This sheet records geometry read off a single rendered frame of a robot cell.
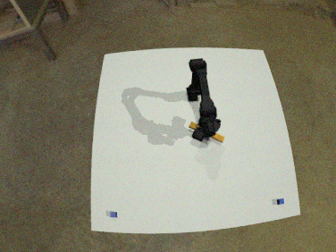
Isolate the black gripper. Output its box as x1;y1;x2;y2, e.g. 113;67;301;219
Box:
192;119;204;142

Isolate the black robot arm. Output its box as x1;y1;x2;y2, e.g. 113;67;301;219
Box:
187;58;221;138

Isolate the orange bar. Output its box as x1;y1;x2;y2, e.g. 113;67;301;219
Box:
189;122;224;142

